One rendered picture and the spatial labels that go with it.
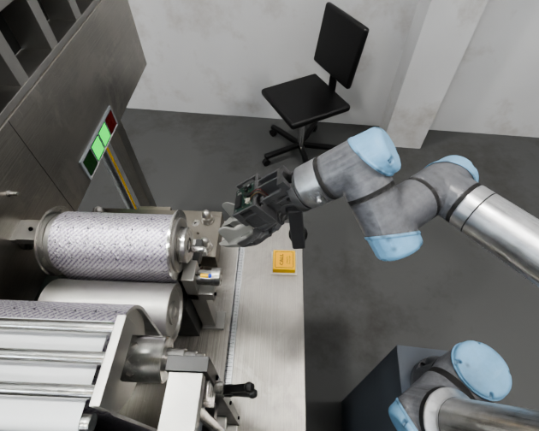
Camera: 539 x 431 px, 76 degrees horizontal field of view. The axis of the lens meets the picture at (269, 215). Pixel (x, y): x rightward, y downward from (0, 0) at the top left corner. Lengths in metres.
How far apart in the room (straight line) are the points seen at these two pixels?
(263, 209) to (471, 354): 0.54
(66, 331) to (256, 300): 0.65
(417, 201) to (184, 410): 0.41
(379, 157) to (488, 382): 0.53
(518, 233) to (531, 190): 2.54
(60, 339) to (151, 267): 0.26
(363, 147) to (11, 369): 0.52
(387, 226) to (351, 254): 1.71
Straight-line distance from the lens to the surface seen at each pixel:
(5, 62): 0.90
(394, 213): 0.53
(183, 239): 0.71
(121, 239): 0.73
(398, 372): 1.06
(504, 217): 0.58
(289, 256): 1.09
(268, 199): 0.57
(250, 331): 1.02
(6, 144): 0.86
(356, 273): 2.17
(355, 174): 0.51
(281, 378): 0.99
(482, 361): 0.88
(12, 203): 0.87
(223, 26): 2.76
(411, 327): 2.12
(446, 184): 0.60
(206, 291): 0.81
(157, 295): 0.73
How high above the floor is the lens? 1.87
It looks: 53 degrees down
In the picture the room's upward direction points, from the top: straight up
